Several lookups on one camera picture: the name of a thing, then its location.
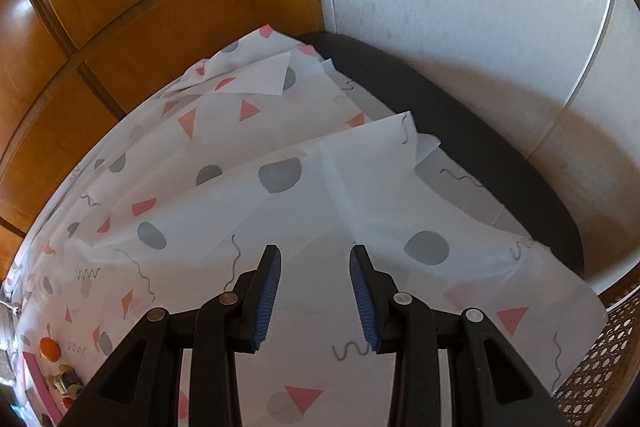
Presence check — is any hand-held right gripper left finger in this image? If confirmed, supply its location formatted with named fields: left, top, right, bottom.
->
left=59, top=245, right=282, bottom=427

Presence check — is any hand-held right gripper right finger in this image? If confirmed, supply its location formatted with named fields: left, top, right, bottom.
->
left=349, top=244, right=573, bottom=427

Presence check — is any orange mandarin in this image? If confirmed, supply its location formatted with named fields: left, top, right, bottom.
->
left=39, top=337, right=62, bottom=362

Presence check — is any pink tray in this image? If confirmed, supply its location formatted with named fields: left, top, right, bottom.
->
left=20, top=352, right=62, bottom=425

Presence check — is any white patterned tablecloth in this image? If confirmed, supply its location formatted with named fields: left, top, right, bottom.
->
left=0, top=23, right=608, bottom=427

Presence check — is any black round table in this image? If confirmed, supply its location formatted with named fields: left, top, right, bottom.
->
left=297, top=32, right=586, bottom=282

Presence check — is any woven cane chair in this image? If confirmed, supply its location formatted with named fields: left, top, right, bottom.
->
left=550, top=284, right=640, bottom=427

